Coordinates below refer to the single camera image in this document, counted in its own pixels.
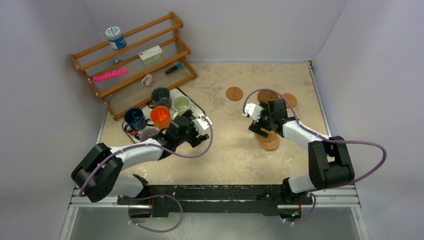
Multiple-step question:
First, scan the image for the dark blue mug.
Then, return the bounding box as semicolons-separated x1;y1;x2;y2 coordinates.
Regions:
123;107;147;130

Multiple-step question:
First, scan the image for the woven rattan round coaster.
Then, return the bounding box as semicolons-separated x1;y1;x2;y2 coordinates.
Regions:
258;131;280;151

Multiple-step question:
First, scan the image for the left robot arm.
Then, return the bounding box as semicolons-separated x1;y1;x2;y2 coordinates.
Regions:
70;111;213;205

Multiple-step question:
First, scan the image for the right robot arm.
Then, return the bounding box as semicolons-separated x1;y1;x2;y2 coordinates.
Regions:
243;99;355;204

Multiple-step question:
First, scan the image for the dark grooved wooden coaster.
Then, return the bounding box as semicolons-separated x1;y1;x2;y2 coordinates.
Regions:
254;133;267;142

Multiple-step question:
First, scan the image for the light green mug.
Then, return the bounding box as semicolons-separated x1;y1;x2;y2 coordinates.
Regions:
172;95;191;114

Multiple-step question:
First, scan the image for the small white pink object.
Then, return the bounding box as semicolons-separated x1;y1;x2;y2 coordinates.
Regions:
141;74;153;87

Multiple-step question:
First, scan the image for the blue white lidded jar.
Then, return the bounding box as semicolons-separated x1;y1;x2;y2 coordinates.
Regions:
105;26;127;50

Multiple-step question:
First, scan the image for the light wooden round coaster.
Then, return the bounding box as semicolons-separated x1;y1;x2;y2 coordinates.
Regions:
257;90;280;103

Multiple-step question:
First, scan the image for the black blue marker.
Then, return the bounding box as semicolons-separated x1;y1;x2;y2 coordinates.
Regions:
165;63;183;75

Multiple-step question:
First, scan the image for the pink highlighter marker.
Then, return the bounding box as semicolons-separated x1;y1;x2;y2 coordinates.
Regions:
92;68;128;82

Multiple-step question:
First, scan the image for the orange mug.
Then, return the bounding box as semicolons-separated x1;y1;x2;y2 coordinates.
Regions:
145;106;172;130

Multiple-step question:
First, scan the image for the plain round wooden coaster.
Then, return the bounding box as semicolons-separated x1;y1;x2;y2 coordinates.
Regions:
225;86;244;101

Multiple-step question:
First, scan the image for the white green small box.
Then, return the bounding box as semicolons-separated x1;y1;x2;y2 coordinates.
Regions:
138;45;164;65

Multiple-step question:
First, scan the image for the white strawberry metal tray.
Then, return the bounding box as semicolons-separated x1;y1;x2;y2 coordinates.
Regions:
121;87;206;144

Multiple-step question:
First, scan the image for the dark green mug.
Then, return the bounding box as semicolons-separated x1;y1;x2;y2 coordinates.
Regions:
147;87;172;109

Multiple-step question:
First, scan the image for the lilac purple mug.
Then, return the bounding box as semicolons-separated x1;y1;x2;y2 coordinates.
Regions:
139;128;159;142

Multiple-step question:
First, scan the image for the wooden tiered shelf rack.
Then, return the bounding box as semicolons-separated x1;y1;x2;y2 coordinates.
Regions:
69;11;198;120

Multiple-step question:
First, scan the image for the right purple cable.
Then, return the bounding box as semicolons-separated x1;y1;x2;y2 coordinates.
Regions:
242;88;388;226

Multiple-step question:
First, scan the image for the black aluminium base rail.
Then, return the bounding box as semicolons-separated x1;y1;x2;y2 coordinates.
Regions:
67;184;360;220

